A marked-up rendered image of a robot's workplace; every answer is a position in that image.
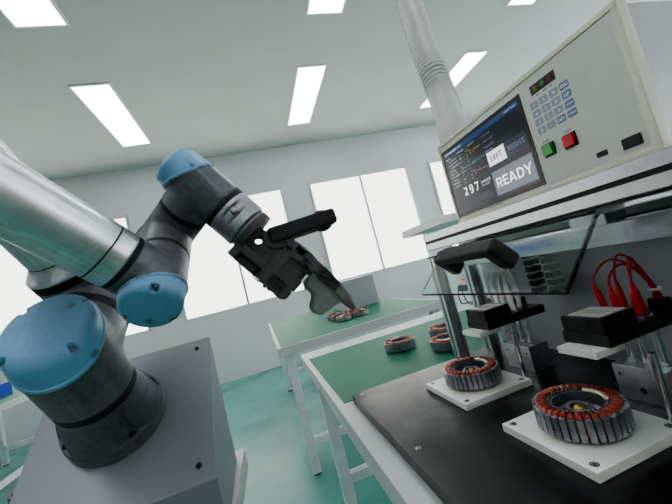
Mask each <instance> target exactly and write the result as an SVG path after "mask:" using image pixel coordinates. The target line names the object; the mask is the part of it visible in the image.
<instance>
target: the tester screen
mask: <svg viewBox="0 0 672 504"><path fill-rule="evenodd" d="M523 130H524V132H525V135H526V138H527V141H528V145H529V146H528V147H526V148H524V149H522V150H520V151H519V152H517V153H515V154H513V155H511V156H510V157H508V158H506V159H504V160H502V161H501V162H499V163H497V164H495V165H493V166H492V167H490V166H489V163H488V159H487V156H486V153H488V152H490V151H491V150H493V149H494V148H496V147H498V146H499V145H501V144H502V143H504V142H506V141H507V140H509V139H510V138H512V137H514V136H515V135H517V134H518V133H520V132H522V131H523ZM530 152H531V153H532V156H533V152H532V149H531V146H530V143H529V139H528V136H527V133H526V130H525V126H524V123H523V120H522V117H521V113H520V110H519V107H518V104H517V100H516V101H514V102H513V103H512V104H511V105H509V106H508V107H507V108H505V109H504V110H503V111H501V112H500V113H499V114H497V115H496V116H495V117H493V118H492V119H491V120H490V121H488V122H487V123H486V124H484V125H483V126H482V127H480V128H479V129H478V130H476V131H475V132H474V133H472V134H471V135H470V136H469V137H467V138H466V139H465V140H463V141H462V142H461V143H459V144H458V145H457V146H455V147H454V148H453V149H451V150H450V151H449V152H448V153H446V154H445V155H444V160H445V163H446V167H447V170H448V174H449V177H450V180H451V184H452V187H453V191H454V194H455V198H456V201H457V205H458V208H459V212H460V214H462V213H465V212H467V211H470V210H472V209H475V208H477V207H479V206H482V205H484V204H487V203H489V202H492V201H494V200H497V199H499V198H501V197H504V196H506V195H509V194H511V193H514V192H516V191H519V190H521V189H524V188H526V187H528V186H531V185H533V184H536V183H538V182H541V178H540V175H539V172H538V169H537V165H536V162H535V159H534V156H533V159H534V163H535V166H536V169H537V172H538V176H539V179H537V180H535V181H533V182H530V183H528V184H526V185H523V186H521V187H518V188H516V189H514V190H511V191H509V192H506V193H504V194H502V195H499V196H498V195H497V191H496V188H495V184H494V181H493V178H492V174H491V173H492V172H494V171H496V170H498V169H500V168H502V167H504V166H506V165H507V164H509V163H511V162H513V161H515V160H517V159H519V158H521V157H523V156H524V155H526V154H528V153H530ZM478 179H479V183H480V186H481V189H482V190H480V191H478V192H476V193H474V194H472V195H470V196H468V197H465V195H464V192H463V187H465V186H467V185H469V184H471V183H473V182H475V181H476V180H478ZM490 189H492V191H493V194H494V196H492V197H490V198H487V199H485V200H483V201H480V202H478V203H476V204H473V205H471V206H469V207H466V208H464V209H462V210H460V207H459V203H462V202H464V201H466V200H468V199H470V198H472V197H474V196H477V195H479V194H481V193H483V192H485V191H487V190H490Z"/></svg>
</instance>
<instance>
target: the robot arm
mask: <svg viewBox="0 0 672 504"><path fill-rule="evenodd" d="M156 179H157V181H158V182H159V183H160V184H161V185H162V188H163V189H165V190H166V191H165V193H164V194H163V196H162V198H161V199H160V201H159V202H158V204H157V205H156V207H155V208H154V209H153V211H152V212H151V214H150V215H149V217H148V218H147V220H146V221H145V222H144V224H143V225H142V226H141V227H140V228H139V229H138V230H137V232H136V233H134V232H132V231H130V230H129V229H127V228H126V227H124V226H122V225H121V224H119V223H118V222H116V221H114V220H113V219H111V218H110V217H108V216H106V215H105V214H103V213H102V212H100V211H98V210H97V209H95V208H94V207H92V206H90V205H89V204H87V203H86V202H84V201H82V200H81V199H79V198H78V197H76V196H74V195H73V194H71V193H70V192H68V191H66V190H65V189H63V188H62V187H60V186H58V185H57V184H55V183H54V182H52V181H50V180H49V179H47V178H46V177H44V176H42V175H41V174H39V173H38V172H36V171H34V170H33V169H31V168H30V167H28V166H26V165H25V164H23V163H22V162H20V161H19V160H18V159H17V157H16V156H15V155H14V154H13V153H12V152H11V151H10V149H9V148H8V147H7V146H6V145H5V144H4V142H3V141H2V140H1V139H0V245H1V246H2V247H3V248H4V249H5V250H6V251H7V252H8V253H9V254H10V255H11V256H13V257H14V258H15V259H16V260H17V261H18V262H19V263H20V264H21V265H22V266H23V267H24V268H25V269H27V271H28V272H27V276H26V280H25V284H26V286H27V287H28V288H29V289H30V290H31V291H33V292H34V293H35V294H36V295H37V296H38V297H39V298H40V299H41V300H42V301H40V302H38V303H35V304H34V305H32V306H30V307H28V308H27V309H26V311H27V312H26V313H25V314H22V315H17V316H16V317H15V318H14V319H12V320H11V321H10V322H9V324H8V325H7V326H6V327H5V328H4V330H3V331H2V332H1V334H0V370H1V371H2V372H3V373H4V376H5V378H6V379H7V381H8V382H9V383H10V384H11V385H12V386H13V387H14V388H16V389H17V390H19V391H21V392H22V393H23V394H25V395H26V396H27V397H28V398H29V399H30V400H31V401H32V402H33V403H34V404H35V405H36V406H37V407H38V408H39V409H40V410H41V411H42V412H43V413H44V414H45V415H46V416H47V417H48V418H50V420H52V421H53V422H54V423H55V428H56V433H57V437H58V442H59V447H60V449H61V451H62V453H63V454H64V455H65V457H67V458H68V459H69V460H70V461H71V462H72V463H73V464H75V465H77V466H79V467H82V468H100V467H105V466H108V465H111V464H114V463H116V462H118V461H120V460H122V459H124V458H126V457H127V456H129V455H130V454H132V453H133V452H135V451H136V450H137V449H138V448H140V447H141V446H142V445H143V444H144V443H145V442H146V441H147V440H148V439H149V438H150V437H151V435H152V434H153V433H154V432H155V430H156V429H157V427H158V426H159V424H160V422H161V420H162V418H163V415H164V412H165V408H166V395H165V392H164V390H163V388H162V387H161V385H160V383H159V382H158V381H157V380H156V379H155V378H154V377H153V376H151V375H149V374H147V373H145V372H144V371H142V370H140V369H138V368H137V367H135V366H134V365H133V363H132V361H131V360H130V358H129V357H128V355H127V354H126V352H125V350H124V346H123V343H124V339H125V336H126V332H127V328H128V325H129V323H130V324H133V325H135V326H139V327H149V328H150V327H159V326H163V325H165V324H168V323H170V322H172V321H173V320H175V319H176V318H177V317H178V316H179V315H180V313H181V312H182V310H183V307H184V303H185V297H186V295H187V293H188V289H189V286H188V274H189V265H190V257H191V248H192V242H193V241H194V239H195V238H196V237H197V235H198V234H199V233H200V231H201V230H202V229H203V227H204V226H205V225H206V224H207V225H208V226H209V227H210V228H212V229H213V230H214V231H215V232H216V233H218V234H219V235H220V236H221V237H222V238H223V239H225V240H226V241H227V242H228V243H229V244H235V245H234V246H233V247H232V248H231V249H230V250H229V251H228V252H227V253H228V254H229V255H230V256H231V257H232V258H233V259H234V260H235V261H237V262H238V263H239V264H240V265H241V266H242V267H244V268H245V269H246V270H247V271H248V272H249V273H251V274H252V276H253V278H254V279H255V280H256V281H257V282H259V283H262V284H263V285H262V287H263V288H267V290H268V291H271V292H272V293H273V294H274V295H275V296H276V297H277V298H279V299H280V300H281V299H283V300H285V299H287V298H288V297H289V295H290V294H291V293H292V292H295V290H296V289H297V288H298V287H299V286H300V285H301V283H302V279H303V278H304V277H305V276H306V275H308V277H306V278H305V280H304V287H305V288H306V289H307V290H308V291H309V292H310V294H311V300H310V304H309V309H310V310H311V311H312V312H313V313H315V314H318V315H322V314H324V313H326V312H327V311H328V310H330V309H331V308H333V307H334V306H335V305H337V304H338V303H339V302H341V303H342V304H344V305H345V306H347V307H348V308H349V309H351V310H354V309H355V304H354V302H353V299H352V296H351V295H350V294H349V292H348V291H347V290H346V289H345V288H344V286H343V285H342V284H341V283H340V282H339V281H338V280H337V278H336V277H335V276H334V275H333V274H332V273H331V272H330V271H329V270H328V269H327V268H326V267H325V266H324V265H322V264H321V263H320V262H319V261H318V260H317V259H316V258H315V256H314V255H313V254H312V253H311V252H310V251H309V250H307V249H306V248H305V247H304V246H302V245H301V244H300V243H299V242H297V241H295V240H294V239H296V238H299V237H302V236H305V235H308V234H311V233H314V232H317V231H319V232H324V231H327V230H328V229H329V228H330V227H331V226H332V225H333V224H334V223H335V222H337V217H336V214H335V212H334V210H333V209H332V208H330V209H327V210H318V211H316V212H314V213H313V214H311V215H308V216H305V217H302V218H299V219H295V220H292V221H289V222H286V223H283V224H280V225H277V226H273V227H270V228H268V230H266V231H265V230H264V228H265V226H266V225H267V224H268V222H269V221H270V217H269V216H268V215H267V214H266V213H264V212H263V213H262V208H261V207H260V206H258V205H257V204H256V203H255V202H254V201H253V200H252V199H250V198H249V197H248V196H247V195H246V194H245V193H243V192H242V191H241V190H240V189H239V188H238V187H237V186H235V185H234V184H233V183H232V182H231V181H230V180H229V179H228V178H226V177H225V176H224V175H223V174H222V173H221V172H220V171H219V170H217V169H216V168H215V166H214V165H213V164H212V163H209V162H208V161H207V160H205V159H204V158H203V157H202V156H200V155H199V154H198V153H197V152H195V151H194V150H192V149H190V148H183V149H179V150H176V151H175V152H173V153H171V154H170V155H169V156H167V157H166V158H165V159H164V160H163V162H162V163H161V164H160V166H159V168H158V173H157V174H156ZM257 239H260V240H261V241H262V243H261V244H256V243H255V240H257Z"/></svg>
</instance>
